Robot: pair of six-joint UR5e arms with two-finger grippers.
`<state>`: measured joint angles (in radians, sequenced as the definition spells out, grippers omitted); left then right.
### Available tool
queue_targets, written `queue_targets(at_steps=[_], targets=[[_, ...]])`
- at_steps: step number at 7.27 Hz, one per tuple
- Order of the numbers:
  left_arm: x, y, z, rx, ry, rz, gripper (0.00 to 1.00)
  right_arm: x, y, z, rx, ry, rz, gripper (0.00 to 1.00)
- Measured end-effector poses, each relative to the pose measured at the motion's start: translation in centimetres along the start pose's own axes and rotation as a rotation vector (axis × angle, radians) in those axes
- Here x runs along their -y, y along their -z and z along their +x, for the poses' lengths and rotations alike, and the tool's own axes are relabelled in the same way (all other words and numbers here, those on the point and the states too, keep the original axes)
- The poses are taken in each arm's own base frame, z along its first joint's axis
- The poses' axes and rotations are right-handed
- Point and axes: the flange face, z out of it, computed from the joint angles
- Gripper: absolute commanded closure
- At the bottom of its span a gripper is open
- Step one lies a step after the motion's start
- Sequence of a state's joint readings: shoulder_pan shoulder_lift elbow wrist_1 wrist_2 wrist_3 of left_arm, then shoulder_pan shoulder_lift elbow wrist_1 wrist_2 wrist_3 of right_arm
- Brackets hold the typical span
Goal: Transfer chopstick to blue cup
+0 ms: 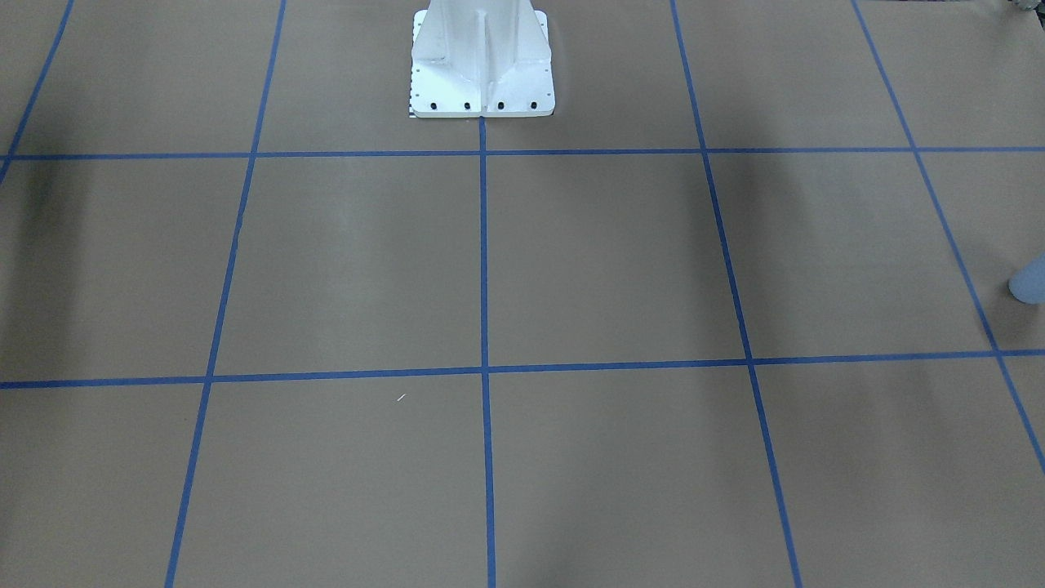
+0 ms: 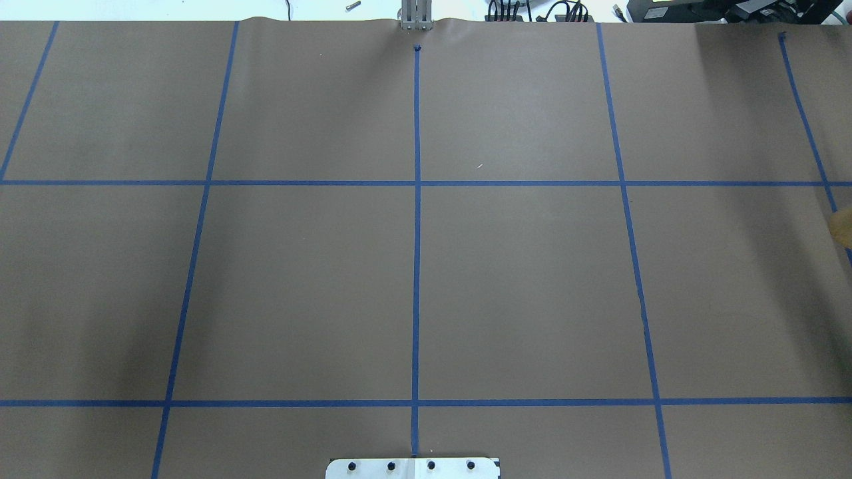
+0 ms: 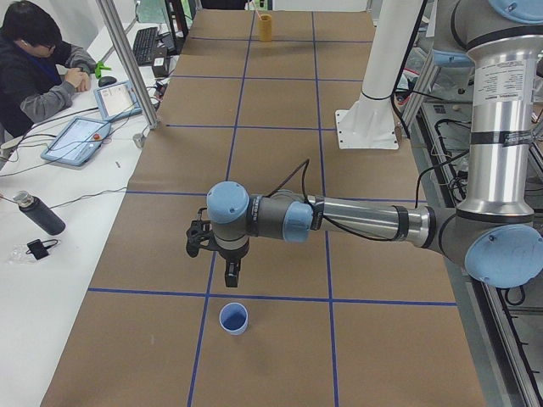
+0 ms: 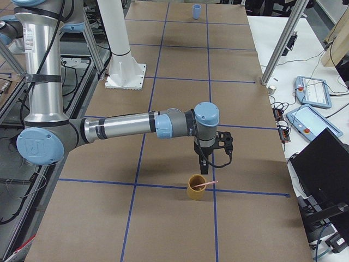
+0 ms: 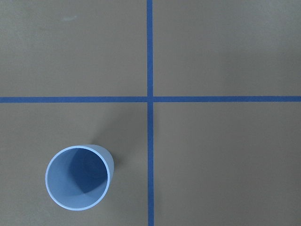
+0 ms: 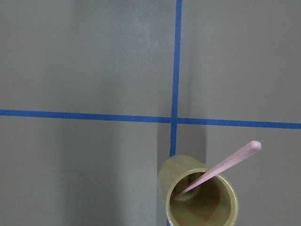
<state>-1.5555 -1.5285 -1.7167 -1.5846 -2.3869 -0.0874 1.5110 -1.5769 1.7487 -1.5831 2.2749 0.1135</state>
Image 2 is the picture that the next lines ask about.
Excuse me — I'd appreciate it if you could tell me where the aluminium frame post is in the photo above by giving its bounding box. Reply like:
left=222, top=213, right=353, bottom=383
left=398, top=0, right=434, bottom=31

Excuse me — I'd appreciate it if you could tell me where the bamboo cup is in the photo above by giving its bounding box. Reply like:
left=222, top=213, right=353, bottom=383
left=828, top=206, right=852, bottom=249

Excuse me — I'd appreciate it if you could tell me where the white metal base plate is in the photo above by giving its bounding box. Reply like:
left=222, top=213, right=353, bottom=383
left=325, top=457, right=501, bottom=478

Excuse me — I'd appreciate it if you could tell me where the black cable bundle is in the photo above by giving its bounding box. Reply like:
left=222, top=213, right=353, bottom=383
left=485, top=0, right=595, bottom=24

